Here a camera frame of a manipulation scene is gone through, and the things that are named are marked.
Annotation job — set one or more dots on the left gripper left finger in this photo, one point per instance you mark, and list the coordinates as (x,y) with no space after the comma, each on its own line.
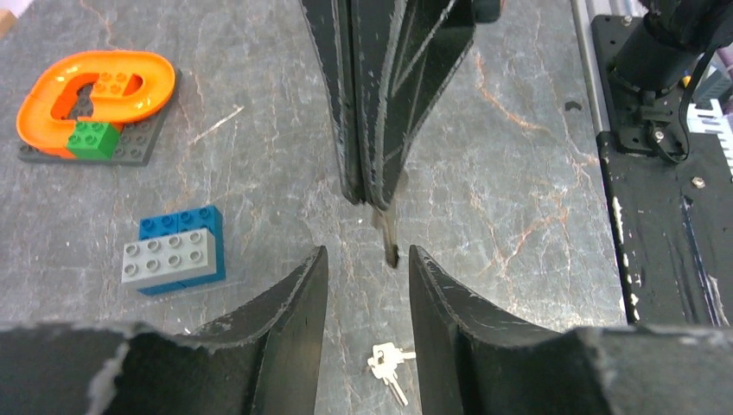
(262,358)

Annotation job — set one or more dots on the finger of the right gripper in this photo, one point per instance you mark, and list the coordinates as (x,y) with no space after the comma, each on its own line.
(330,30)
(406,52)

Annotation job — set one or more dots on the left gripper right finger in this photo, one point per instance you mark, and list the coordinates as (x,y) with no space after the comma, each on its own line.
(473,357)

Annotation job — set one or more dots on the single brass key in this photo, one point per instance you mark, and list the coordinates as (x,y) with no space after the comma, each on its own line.
(386,222)

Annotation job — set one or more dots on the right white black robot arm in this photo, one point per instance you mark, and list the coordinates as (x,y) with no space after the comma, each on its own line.
(674,32)

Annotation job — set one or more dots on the small silver key bunch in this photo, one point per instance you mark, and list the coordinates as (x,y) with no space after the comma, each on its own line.
(384,363)

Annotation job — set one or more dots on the grey blue brick stack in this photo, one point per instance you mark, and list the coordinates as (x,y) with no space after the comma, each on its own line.
(175,251)

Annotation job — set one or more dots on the orange track on grey plate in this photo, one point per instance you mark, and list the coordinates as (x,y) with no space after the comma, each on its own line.
(99,107)

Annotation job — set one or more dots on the small wooden block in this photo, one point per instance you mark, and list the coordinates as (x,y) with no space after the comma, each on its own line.
(7,22)

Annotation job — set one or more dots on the light blue toothed cable duct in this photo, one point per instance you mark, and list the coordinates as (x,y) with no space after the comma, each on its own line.
(710,119)

